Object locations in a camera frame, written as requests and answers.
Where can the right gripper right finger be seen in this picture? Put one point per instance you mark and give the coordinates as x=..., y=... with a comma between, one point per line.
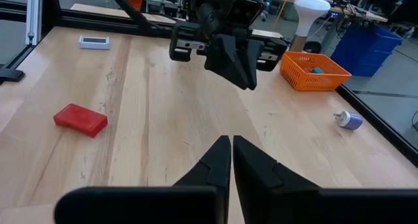
x=261, y=185

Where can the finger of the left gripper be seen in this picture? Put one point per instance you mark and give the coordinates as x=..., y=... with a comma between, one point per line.
x=227, y=59
x=254, y=60

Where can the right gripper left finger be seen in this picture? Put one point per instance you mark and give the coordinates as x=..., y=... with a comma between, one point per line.
x=218, y=171

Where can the red rectangular plastic box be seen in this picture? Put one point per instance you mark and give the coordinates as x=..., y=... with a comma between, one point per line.
x=80, y=119

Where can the orange plastic basket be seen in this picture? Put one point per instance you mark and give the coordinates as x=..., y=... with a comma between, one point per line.
x=300, y=77

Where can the white flood light bulb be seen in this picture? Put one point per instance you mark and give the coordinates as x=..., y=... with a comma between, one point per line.
x=310, y=11

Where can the white digital clock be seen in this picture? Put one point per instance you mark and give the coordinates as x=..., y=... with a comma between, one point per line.
x=94, y=42

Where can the blue plastic storage bin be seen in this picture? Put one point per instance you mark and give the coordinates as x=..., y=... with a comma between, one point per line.
x=365, y=51

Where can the wooden background table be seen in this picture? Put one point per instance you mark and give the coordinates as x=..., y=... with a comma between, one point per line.
x=365, y=16

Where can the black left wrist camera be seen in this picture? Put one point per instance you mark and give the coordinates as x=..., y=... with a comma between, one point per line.
x=243, y=11

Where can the black aluminium table frame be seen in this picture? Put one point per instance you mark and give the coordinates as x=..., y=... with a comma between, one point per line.
x=98, y=24

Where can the purple usb wall charger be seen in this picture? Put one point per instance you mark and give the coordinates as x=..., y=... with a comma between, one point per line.
x=351, y=120

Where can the silver aluminium extrusion post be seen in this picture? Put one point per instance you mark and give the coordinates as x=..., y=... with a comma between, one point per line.
x=34, y=15

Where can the black frame clip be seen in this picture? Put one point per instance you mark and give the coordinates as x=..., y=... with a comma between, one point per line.
x=9, y=75

